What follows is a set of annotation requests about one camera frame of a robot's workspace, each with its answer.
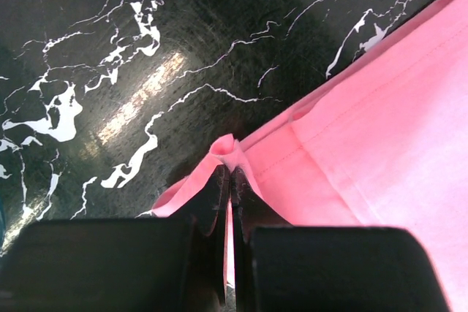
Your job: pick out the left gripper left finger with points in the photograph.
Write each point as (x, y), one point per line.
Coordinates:
(206, 280)

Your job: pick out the pink t shirt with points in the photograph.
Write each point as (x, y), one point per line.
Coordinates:
(382, 143)

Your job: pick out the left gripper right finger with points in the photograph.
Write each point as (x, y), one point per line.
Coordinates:
(249, 212)

